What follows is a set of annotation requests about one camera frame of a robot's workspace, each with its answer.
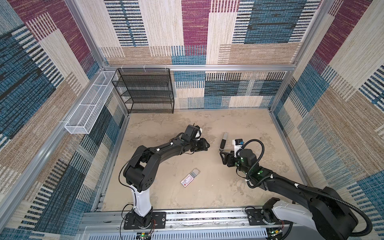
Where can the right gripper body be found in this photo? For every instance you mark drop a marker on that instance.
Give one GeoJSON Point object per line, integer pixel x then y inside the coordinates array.
{"type": "Point", "coordinates": [233, 161]}

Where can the red white staple box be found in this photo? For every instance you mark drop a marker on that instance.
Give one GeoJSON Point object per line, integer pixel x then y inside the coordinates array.
{"type": "Point", "coordinates": [187, 180]}

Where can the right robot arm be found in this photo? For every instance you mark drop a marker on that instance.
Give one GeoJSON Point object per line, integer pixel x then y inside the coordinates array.
{"type": "Point", "coordinates": [332, 216]}

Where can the white mesh wall basket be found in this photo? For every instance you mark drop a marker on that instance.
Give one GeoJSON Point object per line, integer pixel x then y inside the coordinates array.
{"type": "Point", "coordinates": [87, 112]}

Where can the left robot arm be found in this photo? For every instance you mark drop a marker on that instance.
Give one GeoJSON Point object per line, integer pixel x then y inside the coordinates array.
{"type": "Point", "coordinates": [141, 170]}

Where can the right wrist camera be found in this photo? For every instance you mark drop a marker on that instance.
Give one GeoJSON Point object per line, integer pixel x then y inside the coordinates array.
{"type": "Point", "coordinates": [237, 143]}

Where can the grey staple tray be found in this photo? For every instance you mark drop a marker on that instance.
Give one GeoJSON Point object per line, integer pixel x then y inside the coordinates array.
{"type": "Point", "coordinates": [194, 173]}

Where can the aluminium front rail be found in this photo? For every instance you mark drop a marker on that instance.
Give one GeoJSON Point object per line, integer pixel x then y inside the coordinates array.
{"type": "Point", "coordinates": [236, 223]}

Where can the grey silver stapler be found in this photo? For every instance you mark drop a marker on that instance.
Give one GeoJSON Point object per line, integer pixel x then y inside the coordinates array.
{"type": "Point", "coordinates": [223, 142]}

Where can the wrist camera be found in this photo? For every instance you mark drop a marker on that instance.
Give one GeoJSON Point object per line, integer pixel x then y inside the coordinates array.
{"type": "Point", "coordinates": [198, 133]}
{"type": "Point", "coordinates": [237, 143]}

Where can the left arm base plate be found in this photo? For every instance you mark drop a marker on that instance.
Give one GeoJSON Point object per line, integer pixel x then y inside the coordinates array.
{"type": "Point", "coordinates": [155, 220]}

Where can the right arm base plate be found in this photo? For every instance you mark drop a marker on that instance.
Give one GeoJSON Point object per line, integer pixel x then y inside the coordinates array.
{"type": "Point", "coordinates": [267, 216]}

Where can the black wire shelf rack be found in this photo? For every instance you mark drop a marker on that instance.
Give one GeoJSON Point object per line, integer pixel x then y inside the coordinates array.
{"type": "Point", "coordinates": [145, 90]}

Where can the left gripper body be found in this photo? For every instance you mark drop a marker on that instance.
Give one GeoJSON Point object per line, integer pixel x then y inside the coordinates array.
{"type": "Point", "coordinates": [196, 145]}

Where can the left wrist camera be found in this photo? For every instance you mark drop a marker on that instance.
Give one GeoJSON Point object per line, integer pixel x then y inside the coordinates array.
{"type": "Point", "coordinates": [198, 133]}

